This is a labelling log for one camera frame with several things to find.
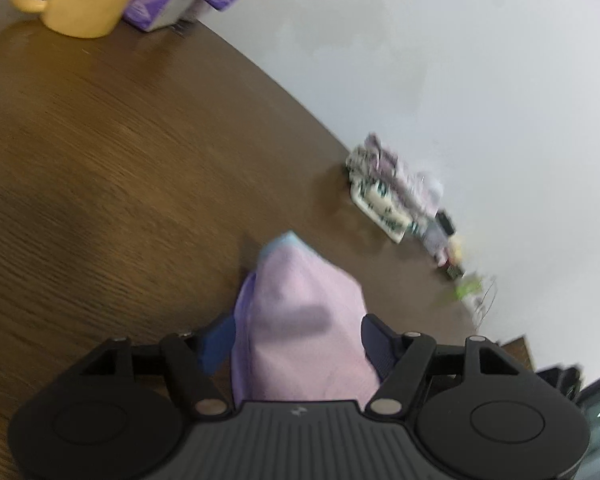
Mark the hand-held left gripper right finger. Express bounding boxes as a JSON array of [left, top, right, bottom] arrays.
[[361, 313, 522, 417]]

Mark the lilac ruffled folded garment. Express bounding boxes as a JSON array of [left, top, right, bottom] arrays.
[[355, 145, 431, 226]]

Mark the green spray bottle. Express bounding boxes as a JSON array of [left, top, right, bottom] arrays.
[[455, 272, 485, 302]]

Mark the brown perforated board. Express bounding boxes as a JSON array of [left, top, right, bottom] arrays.
[[500, 335, 537, 372]]

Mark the pink and blue mesh vest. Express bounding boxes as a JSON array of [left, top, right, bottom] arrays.
[[230, 231, 384, 406]]

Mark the pink floral folded garment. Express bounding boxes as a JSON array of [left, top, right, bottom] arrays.
[[365, 132, 443, 217]]

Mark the cream green-flowered folded garment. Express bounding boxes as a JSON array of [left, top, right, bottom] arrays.
[[346, 147, 417, 244]]

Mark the black charger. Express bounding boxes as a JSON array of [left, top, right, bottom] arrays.
[[435, 210, 457, 237]]

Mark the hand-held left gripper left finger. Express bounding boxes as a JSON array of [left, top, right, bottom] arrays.
[[80, 314, 237, 417]]

